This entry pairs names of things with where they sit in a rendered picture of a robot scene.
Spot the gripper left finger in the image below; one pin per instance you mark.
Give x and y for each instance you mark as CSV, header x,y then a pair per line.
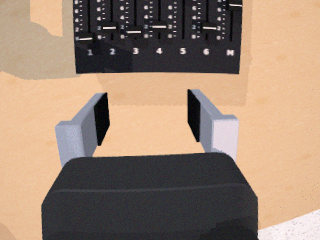
x,y
80,136

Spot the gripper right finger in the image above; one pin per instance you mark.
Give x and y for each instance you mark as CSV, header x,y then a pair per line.
x,y
216,132

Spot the black lighting desk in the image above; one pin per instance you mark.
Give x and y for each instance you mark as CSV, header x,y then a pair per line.
x,y
116,48

